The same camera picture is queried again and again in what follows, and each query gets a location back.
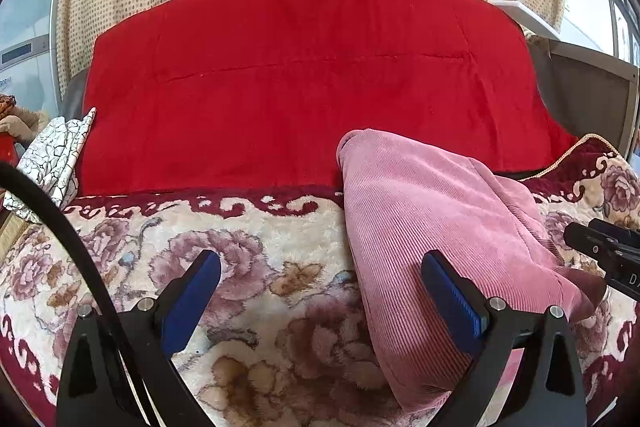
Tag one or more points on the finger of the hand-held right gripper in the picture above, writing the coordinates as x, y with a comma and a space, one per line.
595, 239

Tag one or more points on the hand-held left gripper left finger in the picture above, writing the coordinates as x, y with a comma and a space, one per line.
192, 302

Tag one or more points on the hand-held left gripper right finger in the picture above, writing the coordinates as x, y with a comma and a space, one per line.
452, 302

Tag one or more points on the floral plush blanket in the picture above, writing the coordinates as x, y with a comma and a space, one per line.
280, 257

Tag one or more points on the white crackle-pattern cloth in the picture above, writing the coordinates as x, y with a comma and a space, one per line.
55, 152

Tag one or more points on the white shelf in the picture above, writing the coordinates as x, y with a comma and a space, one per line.
540, 19

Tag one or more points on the red quilt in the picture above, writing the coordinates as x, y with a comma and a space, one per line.
300, 97

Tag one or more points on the red patterned cushion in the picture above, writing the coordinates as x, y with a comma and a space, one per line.
7, 149

